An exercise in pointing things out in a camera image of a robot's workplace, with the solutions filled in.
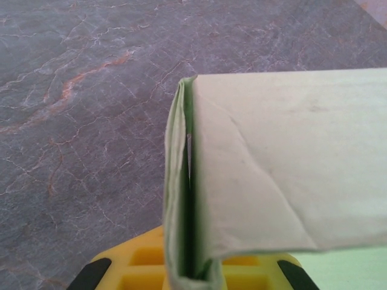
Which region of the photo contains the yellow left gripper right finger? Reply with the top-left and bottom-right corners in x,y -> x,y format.
221,252 -> 317,290

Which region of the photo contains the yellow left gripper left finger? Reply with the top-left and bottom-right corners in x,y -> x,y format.
69,225 -> 166,290

